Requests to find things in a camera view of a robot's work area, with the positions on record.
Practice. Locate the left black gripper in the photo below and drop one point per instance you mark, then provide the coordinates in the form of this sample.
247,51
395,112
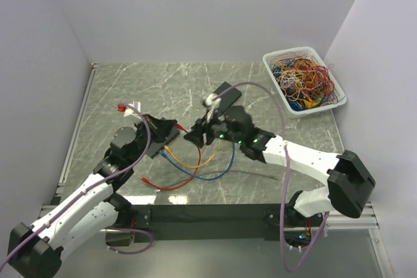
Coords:
164,124

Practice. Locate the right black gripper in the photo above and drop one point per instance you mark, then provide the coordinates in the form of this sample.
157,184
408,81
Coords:
196,135

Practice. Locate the black network switch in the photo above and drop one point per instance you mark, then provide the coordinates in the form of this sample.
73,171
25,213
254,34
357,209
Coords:
155,147
228,99

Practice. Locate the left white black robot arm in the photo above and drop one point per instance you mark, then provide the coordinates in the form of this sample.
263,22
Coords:
38,250

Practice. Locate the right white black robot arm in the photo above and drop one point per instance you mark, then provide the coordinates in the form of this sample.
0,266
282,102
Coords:
346,182

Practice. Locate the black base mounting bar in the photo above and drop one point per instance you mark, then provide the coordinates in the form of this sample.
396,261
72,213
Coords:
209,221

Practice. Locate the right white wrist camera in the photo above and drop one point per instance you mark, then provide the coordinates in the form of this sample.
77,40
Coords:
211,103

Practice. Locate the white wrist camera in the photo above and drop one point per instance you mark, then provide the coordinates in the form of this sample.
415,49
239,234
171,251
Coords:
211,103
131,110

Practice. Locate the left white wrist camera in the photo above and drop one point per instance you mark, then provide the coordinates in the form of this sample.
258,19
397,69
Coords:
131,110

